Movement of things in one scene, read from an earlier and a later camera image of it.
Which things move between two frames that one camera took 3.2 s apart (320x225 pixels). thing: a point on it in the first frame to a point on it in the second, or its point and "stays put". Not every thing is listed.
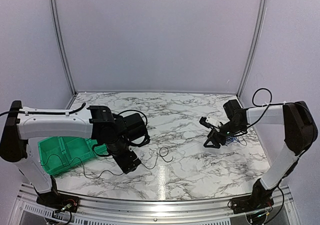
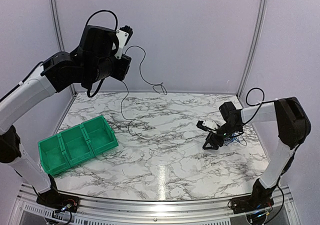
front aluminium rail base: x=28 y=210 stays put
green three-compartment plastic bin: x=57 y=153 stays put
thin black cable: x=83 y=165 to x=155 y=87
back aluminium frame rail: x=154 y=92 stays put
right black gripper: x=213 y=138 stays put
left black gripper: x=123 y=163 to x=120 y=73
